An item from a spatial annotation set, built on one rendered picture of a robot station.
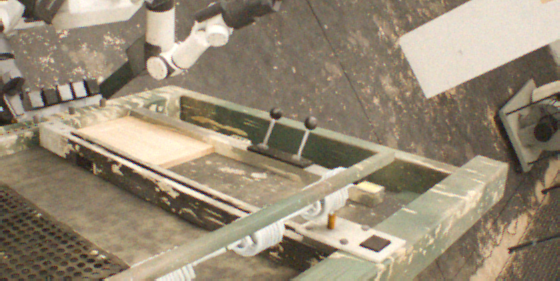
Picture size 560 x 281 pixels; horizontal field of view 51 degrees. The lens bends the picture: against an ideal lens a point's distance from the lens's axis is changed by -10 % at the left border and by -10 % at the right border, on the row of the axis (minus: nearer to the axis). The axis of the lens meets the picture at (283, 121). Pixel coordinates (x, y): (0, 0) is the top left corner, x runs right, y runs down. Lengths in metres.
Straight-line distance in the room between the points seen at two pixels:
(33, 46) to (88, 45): 0.33
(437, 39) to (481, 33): 0.41
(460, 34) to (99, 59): 3.07
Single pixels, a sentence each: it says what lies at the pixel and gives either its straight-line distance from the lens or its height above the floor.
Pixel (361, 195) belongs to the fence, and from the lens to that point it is 1.60.
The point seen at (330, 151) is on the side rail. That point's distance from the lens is 1.92.
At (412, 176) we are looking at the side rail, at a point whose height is 1.66.
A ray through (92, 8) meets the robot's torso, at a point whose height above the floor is 1.32.
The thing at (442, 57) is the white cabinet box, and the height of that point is 0.32.
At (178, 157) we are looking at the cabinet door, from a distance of 1.79.
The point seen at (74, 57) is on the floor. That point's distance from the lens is 3.26.
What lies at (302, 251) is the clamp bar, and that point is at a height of 1.75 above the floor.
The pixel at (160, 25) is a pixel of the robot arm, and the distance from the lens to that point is 1.93.
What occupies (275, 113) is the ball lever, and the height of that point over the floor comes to 1.44.
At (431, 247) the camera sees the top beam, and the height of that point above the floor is 1.91.
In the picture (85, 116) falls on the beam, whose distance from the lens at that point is 2.07.
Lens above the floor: 2.61
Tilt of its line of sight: 41 degrees down
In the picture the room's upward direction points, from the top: 64 degrees clockwise
